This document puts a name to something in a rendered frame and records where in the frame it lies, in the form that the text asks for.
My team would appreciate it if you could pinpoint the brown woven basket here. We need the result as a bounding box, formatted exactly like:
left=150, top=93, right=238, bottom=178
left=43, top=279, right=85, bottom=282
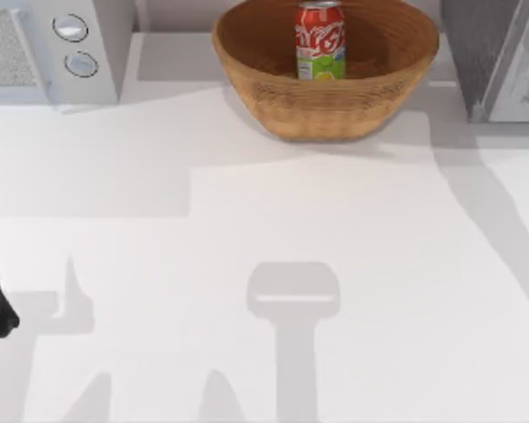
left=211, top=0, right=441, bottom=143

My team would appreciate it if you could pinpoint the round grey microwave knob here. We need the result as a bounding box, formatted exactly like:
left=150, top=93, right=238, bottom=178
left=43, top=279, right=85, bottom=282
left=51, top=13, right=90, bottom=43
left=63, top=49, right=100, bottom=78

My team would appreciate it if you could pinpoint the red and green can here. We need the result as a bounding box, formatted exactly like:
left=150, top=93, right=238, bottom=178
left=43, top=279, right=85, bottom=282
left=294, top=0, right=347, bottom=82

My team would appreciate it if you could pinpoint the pale microwave oven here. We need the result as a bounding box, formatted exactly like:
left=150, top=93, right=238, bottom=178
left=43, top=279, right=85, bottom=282
left=0, top=0, right=138, bottom=106

